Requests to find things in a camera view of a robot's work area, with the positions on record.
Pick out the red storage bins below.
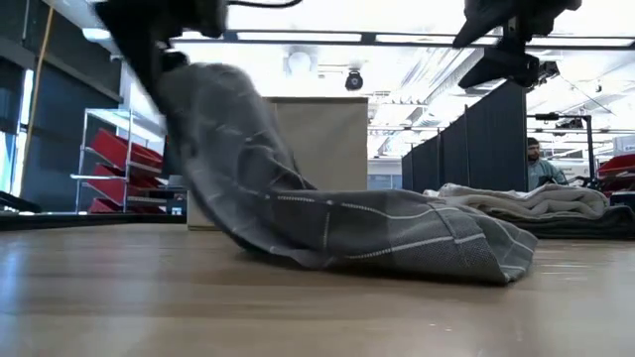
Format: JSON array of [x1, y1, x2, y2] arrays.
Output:
[[596, 153, 635, 197]]

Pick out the white towel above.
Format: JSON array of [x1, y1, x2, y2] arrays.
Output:
[[423, 181, 611, 222]]

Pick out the metal rack with red bins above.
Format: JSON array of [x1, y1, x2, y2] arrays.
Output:
[[70, 108, 168, 215]]

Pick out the round white ceiling fixture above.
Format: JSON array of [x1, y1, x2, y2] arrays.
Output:
[[282, 52, 319, 78]]

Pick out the grey white-striped towel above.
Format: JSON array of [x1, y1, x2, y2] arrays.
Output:
[[156, 61, 540, 287]]

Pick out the black metal stand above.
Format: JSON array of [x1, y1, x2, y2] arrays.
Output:
[[527, 112, 597, 187]]

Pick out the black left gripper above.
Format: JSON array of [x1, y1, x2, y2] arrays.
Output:
[[93, 0, 230, 109]]

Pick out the person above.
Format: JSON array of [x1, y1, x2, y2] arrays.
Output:
[[525, 137, 570, 192]]

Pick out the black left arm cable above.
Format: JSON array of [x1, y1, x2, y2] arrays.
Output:
[[226, 0, 305, 10]]

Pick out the wooden pole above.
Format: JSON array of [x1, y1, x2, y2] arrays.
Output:
[[22, 5, 55, 173]]

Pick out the black partition curtain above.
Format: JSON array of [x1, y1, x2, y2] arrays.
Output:
[[401, 81, 529, 195]]

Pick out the black crossbar with light strips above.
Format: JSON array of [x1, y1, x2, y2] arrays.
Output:
[[81, 28, 635, 52]]

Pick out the black ceiling-mounted device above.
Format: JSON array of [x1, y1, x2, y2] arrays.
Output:
[[538, 59, 563, 86]]

